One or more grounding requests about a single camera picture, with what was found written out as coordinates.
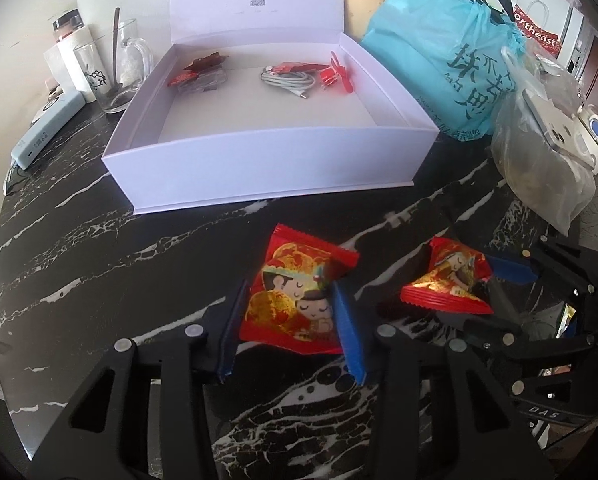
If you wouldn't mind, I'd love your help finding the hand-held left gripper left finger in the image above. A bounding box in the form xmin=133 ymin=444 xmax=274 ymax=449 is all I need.
xmin=26 ymin=277 xmax=252 ymax=480

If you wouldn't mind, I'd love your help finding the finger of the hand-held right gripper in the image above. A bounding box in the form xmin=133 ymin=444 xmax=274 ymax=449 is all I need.
xmin=379 ymin=305 xmax=525 ymax=356
xmin=489 ymin=245 xmax=598 ymax=301

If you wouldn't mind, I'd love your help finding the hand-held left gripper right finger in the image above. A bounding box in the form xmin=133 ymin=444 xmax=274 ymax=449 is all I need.
xmin=331 ymin=282 xmax=537 ymax=480

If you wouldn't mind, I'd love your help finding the red cartoon candy packet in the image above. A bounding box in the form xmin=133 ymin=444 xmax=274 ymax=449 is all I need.
xmin=400 ymin=237 xmax=495 ymax=316
xmin=238 ymin=223 xmax=361 ymax=356

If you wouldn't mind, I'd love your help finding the white cardboard box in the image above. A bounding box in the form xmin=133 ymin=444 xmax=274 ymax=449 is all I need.
xmin=101 ymin=0 xmax=441 ymax=215

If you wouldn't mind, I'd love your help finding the white charging cable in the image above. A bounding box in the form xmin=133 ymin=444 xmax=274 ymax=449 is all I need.
xmin=259 ymin=66 xmax=320 ymax=102

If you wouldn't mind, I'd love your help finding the large red ketchup sachet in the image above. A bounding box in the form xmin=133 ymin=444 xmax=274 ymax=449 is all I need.
xmin=274 ymin=61 xmax=330 ymax=73

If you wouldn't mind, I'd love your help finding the clear plastic bag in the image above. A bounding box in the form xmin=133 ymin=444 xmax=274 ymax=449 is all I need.
xmin=490 ymin=46 xmax=598 ymax=235

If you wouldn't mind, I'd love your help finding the light blue plastic bag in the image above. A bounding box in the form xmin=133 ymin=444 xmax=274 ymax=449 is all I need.
xmin=361 ymin=0 xmax=525 ymax=136

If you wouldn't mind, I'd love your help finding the red and white paper bag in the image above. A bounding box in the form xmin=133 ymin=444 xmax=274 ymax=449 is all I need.
xmin=512 ymin=0 xmax=572 ymax=58

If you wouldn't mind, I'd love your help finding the small red fan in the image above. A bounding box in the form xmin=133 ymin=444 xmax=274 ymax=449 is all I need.
xmin=319 ymin=51 xmax=355 ymax=96

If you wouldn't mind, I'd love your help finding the light blue power bank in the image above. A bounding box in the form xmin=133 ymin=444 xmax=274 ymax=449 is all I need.
xmin=11 ymin=91 xmax=87 ymax=171

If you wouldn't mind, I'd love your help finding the glass mug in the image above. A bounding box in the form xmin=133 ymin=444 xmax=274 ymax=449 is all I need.
xmin=101 ymin=19 xmax=155 ymax=113

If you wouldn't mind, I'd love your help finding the cartoon print glass cup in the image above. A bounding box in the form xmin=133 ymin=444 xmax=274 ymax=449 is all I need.
xmin=73 ymin=40 xmax=110 ymax=106

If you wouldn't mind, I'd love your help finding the brown stirring stick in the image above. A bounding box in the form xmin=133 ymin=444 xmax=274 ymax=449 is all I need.
xmin=110 ymin=7 xmax=122 ymax=88

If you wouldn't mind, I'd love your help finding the jar with dark lid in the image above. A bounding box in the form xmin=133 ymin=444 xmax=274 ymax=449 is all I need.
xmin=51 ymin=10 xmax=86 ymax=43

